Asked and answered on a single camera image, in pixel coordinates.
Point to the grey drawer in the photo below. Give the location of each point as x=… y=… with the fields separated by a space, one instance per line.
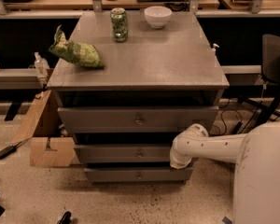
x=135 y=119
x=138 y=174
x=123 y=153

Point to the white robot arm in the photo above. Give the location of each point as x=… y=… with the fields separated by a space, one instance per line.
x=256 y=156

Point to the grey drawer cabinet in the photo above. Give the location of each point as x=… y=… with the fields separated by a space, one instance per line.
x=173 y=66

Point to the grey top drawer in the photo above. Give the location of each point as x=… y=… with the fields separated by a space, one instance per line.
x=135 y=119

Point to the grey bottom drawer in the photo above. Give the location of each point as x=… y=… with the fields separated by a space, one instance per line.
x=138 y=174

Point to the green chip bag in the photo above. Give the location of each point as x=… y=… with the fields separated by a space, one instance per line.
x=80 y=54

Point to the green soda can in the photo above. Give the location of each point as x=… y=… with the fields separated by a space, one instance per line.
x=119 y=23

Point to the white bowl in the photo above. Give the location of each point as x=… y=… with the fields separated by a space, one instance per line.
x=157 y=17

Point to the white pump bottle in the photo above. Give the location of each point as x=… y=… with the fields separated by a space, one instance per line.
x=215 y=48

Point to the cardboard box left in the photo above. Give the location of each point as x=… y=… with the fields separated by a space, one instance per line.
x=40 y=127

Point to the clear plastic bottle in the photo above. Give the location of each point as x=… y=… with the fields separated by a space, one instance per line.
x=41 y=65

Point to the black object bottom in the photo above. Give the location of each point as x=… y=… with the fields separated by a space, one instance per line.
x=66 y=218

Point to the black power adapter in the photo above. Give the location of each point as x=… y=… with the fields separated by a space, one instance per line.
x=7 y=151

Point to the black chair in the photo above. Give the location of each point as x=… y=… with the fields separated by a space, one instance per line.
x=270 y=72

